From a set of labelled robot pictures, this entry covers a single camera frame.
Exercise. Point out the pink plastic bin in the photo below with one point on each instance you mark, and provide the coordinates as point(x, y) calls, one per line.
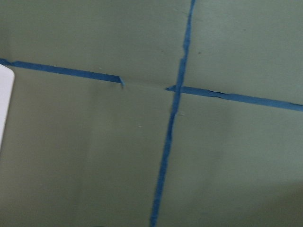
point(7, 78)

